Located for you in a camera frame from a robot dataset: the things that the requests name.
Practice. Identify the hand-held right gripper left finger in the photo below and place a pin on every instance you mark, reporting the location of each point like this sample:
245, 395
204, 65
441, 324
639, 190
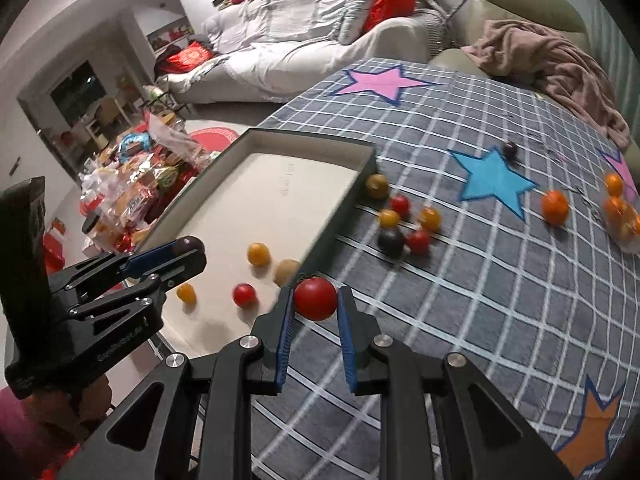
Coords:
284, 340

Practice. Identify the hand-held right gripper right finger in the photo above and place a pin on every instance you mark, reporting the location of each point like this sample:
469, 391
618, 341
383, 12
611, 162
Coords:
348, 340

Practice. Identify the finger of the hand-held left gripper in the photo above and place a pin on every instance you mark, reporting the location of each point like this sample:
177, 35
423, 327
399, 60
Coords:
145, 259
180, 270

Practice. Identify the small yellow cherry tomato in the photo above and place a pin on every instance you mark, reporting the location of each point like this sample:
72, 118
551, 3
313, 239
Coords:
186, 292

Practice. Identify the big red cherry tomato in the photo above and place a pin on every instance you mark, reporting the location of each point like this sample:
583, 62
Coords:
315, 299

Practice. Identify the small red cherry tomato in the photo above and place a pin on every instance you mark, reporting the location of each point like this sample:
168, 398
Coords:
245, 295

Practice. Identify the tan tomato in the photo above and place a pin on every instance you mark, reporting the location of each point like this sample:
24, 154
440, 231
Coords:
286, 271

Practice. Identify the person's left forearm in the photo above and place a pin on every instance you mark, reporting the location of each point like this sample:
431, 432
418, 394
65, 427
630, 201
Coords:
15, 425

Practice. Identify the person's left hand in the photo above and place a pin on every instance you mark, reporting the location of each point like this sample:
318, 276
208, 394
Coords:
75, 410

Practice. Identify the pile of snack packets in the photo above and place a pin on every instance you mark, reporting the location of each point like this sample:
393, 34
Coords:
145, 180

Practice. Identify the grey checked star tablecloth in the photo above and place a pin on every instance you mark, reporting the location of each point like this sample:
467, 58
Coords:
450, 310

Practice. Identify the dark purple cherry tomato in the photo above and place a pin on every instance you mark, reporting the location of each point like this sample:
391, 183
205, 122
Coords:
510, 150
391, 242

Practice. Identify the red round rug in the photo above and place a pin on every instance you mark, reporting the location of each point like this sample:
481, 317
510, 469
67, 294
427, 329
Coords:
215, 139

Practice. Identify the brown longan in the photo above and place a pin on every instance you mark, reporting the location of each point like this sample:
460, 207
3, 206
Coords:
376, 186

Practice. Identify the dark window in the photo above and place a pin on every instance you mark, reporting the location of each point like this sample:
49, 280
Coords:
77, 87

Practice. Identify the red patterned cushion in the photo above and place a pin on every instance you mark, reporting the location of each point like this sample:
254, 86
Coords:
190, 57

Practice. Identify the white sofa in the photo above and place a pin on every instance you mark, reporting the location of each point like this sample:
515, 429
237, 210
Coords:
280, 55

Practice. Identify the large mandarin orange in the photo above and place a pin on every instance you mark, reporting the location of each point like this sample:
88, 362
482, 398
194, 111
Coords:
555, 207

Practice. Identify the clear glass bowl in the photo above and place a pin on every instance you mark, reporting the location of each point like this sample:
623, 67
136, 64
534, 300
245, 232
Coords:
630, 240

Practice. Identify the white ruffled pillow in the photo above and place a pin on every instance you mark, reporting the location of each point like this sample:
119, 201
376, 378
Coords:
356, 7

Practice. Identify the grey striped cloth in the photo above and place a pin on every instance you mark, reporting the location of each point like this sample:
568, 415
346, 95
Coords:
431, 27

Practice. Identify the plain red pillow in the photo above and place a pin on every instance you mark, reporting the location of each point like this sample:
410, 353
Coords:
390, 7

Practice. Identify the pink blanket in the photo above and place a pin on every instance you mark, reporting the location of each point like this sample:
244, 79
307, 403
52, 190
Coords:
550, 60

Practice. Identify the green armchair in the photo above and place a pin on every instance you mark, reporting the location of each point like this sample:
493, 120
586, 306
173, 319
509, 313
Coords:
525, 0

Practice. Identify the pale green curtain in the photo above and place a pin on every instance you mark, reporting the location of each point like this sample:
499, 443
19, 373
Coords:
620, 60

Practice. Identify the white wall shelf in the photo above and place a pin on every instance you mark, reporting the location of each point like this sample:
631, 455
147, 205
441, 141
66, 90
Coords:
167, 32

